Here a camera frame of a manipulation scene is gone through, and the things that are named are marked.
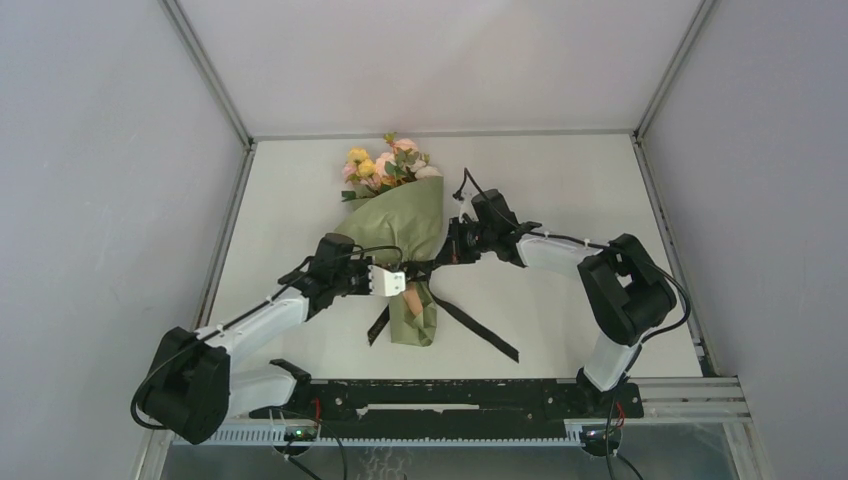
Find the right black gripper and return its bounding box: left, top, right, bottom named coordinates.
left=436, top=215, right=497, bottom=264

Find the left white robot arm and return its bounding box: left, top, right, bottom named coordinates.
left=130, top=233, right=375, bottom=445

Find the white fake flower stem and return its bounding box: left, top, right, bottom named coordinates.
left=410, top=159, right=442, bottom=180

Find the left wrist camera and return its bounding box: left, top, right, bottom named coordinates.
left=368, top=265, right=407, bottom=298

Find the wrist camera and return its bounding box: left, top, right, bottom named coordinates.
left=368, top=265, right=407, bottom=298
left=453, top=193, right=477, bottom=223

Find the yellow fake flower stem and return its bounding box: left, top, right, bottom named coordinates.
left=343, top=147, right=376, bottom=184

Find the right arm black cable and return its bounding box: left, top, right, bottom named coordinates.
left=452, top=167, right=693, bottom=480

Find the orange wrapping paper sheet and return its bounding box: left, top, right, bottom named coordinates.
left=335, top=176, right=445, bottom=347

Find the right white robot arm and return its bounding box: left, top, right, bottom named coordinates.
left=431, top=189, right=684, bottom=416

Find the black ribbon strap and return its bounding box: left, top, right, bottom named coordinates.
left=367, top=259, right=521, bottom=364

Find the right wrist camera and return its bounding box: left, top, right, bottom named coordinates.
left=453, top=193, right=477, bottom=223

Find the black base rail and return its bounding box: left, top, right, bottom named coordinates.
left=248, top=378, right=645, bottom=441

